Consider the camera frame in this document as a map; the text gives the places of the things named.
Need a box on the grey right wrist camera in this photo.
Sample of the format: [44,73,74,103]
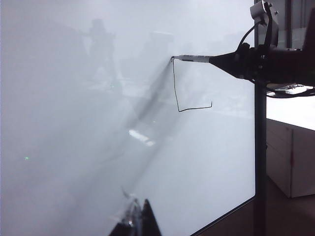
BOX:
[249,0,280,48]

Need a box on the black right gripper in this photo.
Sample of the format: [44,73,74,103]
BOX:
[208,47,306,86]

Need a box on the black whiteboard stand post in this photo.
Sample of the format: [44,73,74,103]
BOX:
[253,23,269,236]

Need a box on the white cabinet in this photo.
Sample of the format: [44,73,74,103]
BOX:
[265,83,315,199]

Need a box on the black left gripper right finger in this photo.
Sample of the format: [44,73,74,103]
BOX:
[141,198,162,236]

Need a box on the white marker pen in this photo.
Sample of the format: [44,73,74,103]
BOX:
[171,54,213,63]

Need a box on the black camera cable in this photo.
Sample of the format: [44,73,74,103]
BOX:
[237,24,257,50]

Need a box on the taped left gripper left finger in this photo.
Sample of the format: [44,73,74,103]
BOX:
[107,186,144,236]

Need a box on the white whiteboard with black frame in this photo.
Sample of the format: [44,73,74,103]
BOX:
[0,0,257,236]

